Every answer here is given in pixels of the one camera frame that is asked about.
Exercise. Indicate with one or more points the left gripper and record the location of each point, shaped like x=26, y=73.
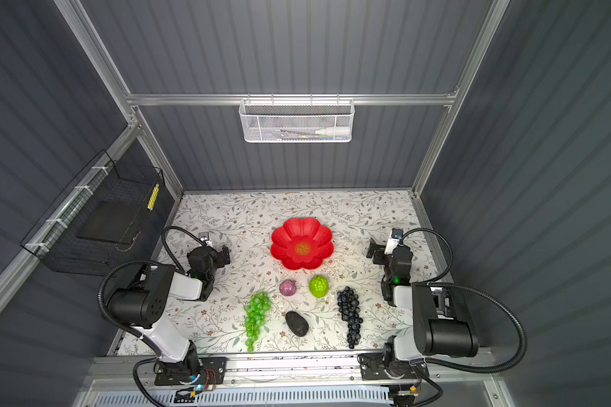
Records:
x=219, y=255

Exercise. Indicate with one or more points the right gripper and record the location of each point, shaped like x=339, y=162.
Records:
x=378, y=252

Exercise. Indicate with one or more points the black fake grape bunch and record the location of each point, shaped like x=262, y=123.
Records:
x=348, y=307

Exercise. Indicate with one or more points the green fake grape bunch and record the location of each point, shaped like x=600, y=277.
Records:
x=255, y=318

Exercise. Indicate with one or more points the bumpy green fake fruit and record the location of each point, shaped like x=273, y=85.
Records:
x=319, y=286

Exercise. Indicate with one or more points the purple fake onion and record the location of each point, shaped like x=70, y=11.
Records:
x=288, y=288

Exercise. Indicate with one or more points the dark fake avocado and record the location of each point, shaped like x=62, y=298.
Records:
x=297, y=324

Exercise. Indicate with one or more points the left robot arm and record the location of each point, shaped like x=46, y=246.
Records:
x=133, y=297

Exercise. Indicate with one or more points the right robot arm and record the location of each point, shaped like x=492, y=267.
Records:
x=441, y=323

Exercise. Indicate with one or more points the red flower-shaped fruit bowl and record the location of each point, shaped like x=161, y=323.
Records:
x=302, y=244

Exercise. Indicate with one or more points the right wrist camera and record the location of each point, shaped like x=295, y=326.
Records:
x=392, y=242

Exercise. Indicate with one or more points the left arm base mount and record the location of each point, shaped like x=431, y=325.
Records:
x=207, y=371

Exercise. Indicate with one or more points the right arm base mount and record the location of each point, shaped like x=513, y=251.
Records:
x=378, y=366

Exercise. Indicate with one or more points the black wire basket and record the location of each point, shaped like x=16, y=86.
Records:
x=113, y=216

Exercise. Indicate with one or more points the white wire mesh basket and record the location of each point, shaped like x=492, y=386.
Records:
x=297, y=123

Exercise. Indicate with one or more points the aluminium front rail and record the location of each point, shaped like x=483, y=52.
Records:
x=304, y=368

